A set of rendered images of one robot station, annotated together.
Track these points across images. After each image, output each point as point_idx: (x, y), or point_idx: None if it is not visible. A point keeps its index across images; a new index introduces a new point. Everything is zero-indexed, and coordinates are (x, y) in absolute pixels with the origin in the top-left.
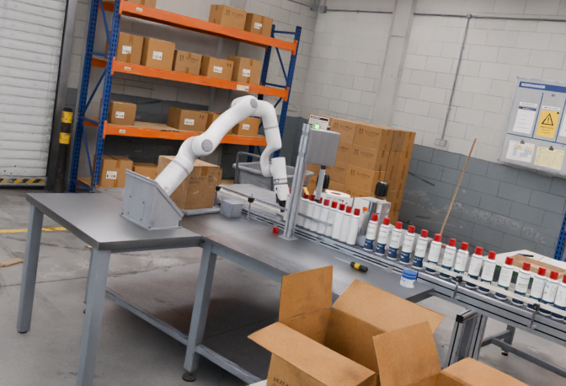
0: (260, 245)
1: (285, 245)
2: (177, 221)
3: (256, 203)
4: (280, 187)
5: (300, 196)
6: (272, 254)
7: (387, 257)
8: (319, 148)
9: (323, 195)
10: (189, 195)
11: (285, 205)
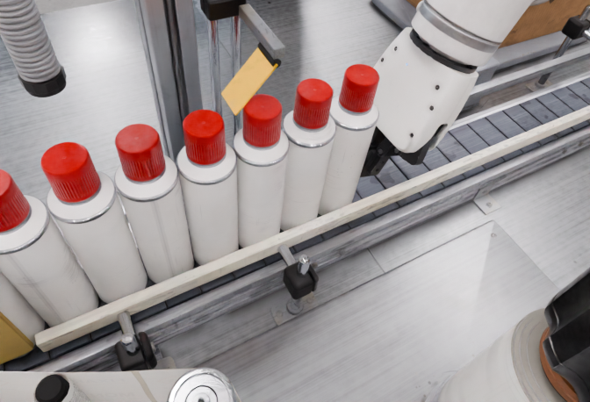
0: (98, 68)
1: (89, 132)
2: None
3: (516, 136)
4: (397, 48)
5: (148, 39)
6: (13, 68)
7: None
8: None
9: (504, 371)
10: None
11: (376, 152)
